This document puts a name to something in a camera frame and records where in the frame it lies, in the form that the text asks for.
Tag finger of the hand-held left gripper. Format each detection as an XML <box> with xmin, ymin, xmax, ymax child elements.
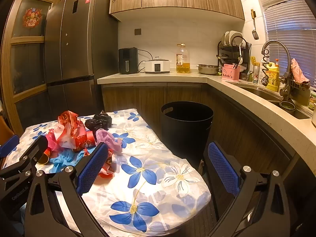
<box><xmin>0</xmin><ymin>136</ymin><xmax>49</xmax><ymax>182</ymax></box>
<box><xmin>0</xmin><ymin>134</ymin><xmax>21</xmax><ymax>158</ymax></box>

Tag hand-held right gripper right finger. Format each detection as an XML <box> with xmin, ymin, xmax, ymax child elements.
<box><xmin>204</xmin><ymin>141</ymin><xmax>290</xmax><ymax>237</ymax></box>

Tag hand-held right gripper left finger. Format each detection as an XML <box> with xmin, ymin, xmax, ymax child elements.
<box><xmin>25</xmin><ymin>142</ymin><xmax>110</xmax><ymax>237</ymax></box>

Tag red printed wrapper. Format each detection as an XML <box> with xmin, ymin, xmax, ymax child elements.
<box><xmin>98</xmin><ymin>150</ymin><xmax>115</xmax><ymax>179</ymax></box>

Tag pink plastic bag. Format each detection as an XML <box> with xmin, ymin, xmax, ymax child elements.
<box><xmin>46</xmin><ymin>128</ymin><xmax>66</xmax><ymax>157</ymax></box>

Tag red printed paper cup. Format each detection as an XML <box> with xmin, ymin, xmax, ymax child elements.
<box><xmin>73</xmin><ymin>131</ymin><xmax>97</xmax><ymax>152</ymax></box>

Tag blue rubber glove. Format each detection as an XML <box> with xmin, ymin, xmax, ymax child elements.
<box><xmin>49</xmin><ymin>150</ymin><xmax>86</xmax><ymax>173</ymax></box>

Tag lilac plastic bag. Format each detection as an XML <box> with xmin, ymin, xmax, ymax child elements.
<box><xmin>95</xmin><ymin>128</ymin><xmax>123</xmax><ymax>155</ymax></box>

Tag red plastic bag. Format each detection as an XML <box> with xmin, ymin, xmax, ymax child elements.
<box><xmin>57</xmin><ymin>111</ymin><xmax>86</xmax><ymax>139</ymax></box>

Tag black plastic bag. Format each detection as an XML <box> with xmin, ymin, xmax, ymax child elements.
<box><xmin>85</xmin><ymin>113</ymin><xmax>113</xmax><ymax>132</ymax></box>

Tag black round waste bin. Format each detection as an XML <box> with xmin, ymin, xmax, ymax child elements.
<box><xmin>160</xmin><ymin>101</ymin><xmax>214</xmax><ymax>169</ymax></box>

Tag blue floral tablecloth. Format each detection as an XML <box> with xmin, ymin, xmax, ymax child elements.
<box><xmin>5</xmin><ymin>108</ymin><xmax>211</xmax><ymax>237</ymax></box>

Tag stainless steel sink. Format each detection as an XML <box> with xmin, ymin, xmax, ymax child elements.
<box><xmin>237</xmin><ymin>85</ymin><xmax>311</xmax><ymax>120</ymax></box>

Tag sink strainer basket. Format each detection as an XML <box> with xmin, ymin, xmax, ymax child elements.
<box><xmin>280</xmin><ymin>100</ymin><xmax>297</xmax><ymax>115</ymax></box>

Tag wooden door with glass panes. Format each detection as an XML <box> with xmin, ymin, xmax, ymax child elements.
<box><xmin>1</xmin><ymin>0</ymin><xmax>68</xmax><ymax>136</ymax></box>

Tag pink utensil holder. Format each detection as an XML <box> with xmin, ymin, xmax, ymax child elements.
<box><xmin>221</xmin><ymin>64</ymin><xmax>240</xmax><ymax>82</ymax></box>

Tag silver drink can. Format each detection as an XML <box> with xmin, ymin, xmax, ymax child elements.
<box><xmin>252</xmin><ymin>65</ymin><xmax>261</xmax><ymax>83</ymax></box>

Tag stainless steel basin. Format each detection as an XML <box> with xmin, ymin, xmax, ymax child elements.
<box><xmin>197</xmin><ymin>64</ymin><xmax>223</xmax><ymax>75</ymax></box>

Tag yellow detergent bottle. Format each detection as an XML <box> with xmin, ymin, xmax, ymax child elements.
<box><xmin>265</xmin><ymin>59</ymin><xmax>280</xmax><ymax>92</ymax></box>

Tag cooking oil bottle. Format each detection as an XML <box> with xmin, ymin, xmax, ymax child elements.
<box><xmin>176</xmin><ymin>43</ymin><xmax>192</xmax><ymax>74</ymax></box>

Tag black air fryer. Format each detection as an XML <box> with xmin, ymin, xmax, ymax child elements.
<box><xmin>118</xmin><ymin>47</ymin><xmax>139</xmax><ymax>75</ymax></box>

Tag black dish rack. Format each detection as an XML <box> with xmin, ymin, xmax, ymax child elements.
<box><xmin>217</xmin><ymin>36</ymin><xmax>252</xmax><ymax>77</ymax></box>

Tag dark steel refrigerator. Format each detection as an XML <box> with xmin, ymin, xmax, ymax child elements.
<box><xmin>44</xmin><ymin>0</ymin><xmax>119</xmax><ymax>131</ymax></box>

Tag white electric cooker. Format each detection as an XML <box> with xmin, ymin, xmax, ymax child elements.
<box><xmin>145</xmin><ymin>57</ymin><xmax>171</xmax><ymax>74</ymax></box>

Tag pink dish cloth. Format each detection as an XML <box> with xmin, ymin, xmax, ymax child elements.
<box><xmin>291</xmin><ymin>58</ymin><xmax>310</xmax><ymax>84</ymax></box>

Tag red round door decoration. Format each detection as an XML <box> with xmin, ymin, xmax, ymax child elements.
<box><xmin>23</xmin><ymin>8</ymin><xmax>43</xmax><ymax>28</ymax></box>

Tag steel kitchen faucet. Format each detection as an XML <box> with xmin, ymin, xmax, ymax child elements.
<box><xmin>262</xmin><ymin>39</ymin><xmax>293</xmax><ymax>104</ymax></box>

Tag hanging metal spatula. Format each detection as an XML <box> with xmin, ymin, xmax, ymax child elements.
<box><xmin>251</xmin><ymin>9</ymin><xmax>259</xmax><ymax>40</ymax></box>

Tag white window blinds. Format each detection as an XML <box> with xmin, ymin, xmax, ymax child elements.
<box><xmin>254</xmin><ymin>0</ymin><xmax>316</xmax><ymax>79</ymax></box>

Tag coiled spring sprayer hose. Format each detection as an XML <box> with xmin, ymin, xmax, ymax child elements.
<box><xmin>261</xmin><ymin>49</ymin><xmax>272</xmax><ymax>87</ymax></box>

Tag black power cable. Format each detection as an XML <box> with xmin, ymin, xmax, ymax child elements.
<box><xmin>137</xmin><ymin>49</ymin><xmax>154</xmax><ymax>73</ymax></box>

